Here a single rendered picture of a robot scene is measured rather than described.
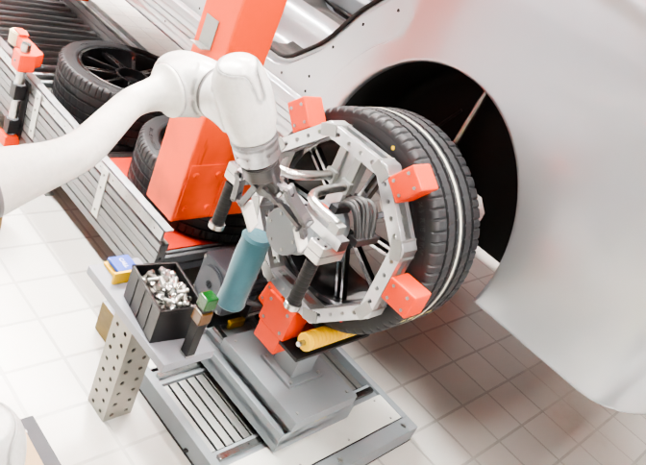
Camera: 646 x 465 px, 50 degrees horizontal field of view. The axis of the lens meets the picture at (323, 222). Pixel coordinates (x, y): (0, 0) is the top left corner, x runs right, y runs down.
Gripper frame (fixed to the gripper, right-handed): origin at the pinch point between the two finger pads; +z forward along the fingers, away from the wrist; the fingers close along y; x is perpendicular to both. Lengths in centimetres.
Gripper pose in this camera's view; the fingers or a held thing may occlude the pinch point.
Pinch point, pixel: (276, 233)
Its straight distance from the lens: 145.8
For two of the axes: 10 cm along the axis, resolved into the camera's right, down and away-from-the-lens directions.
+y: 8.1, 3.1, -4.9
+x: 5.7, -6.1, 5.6
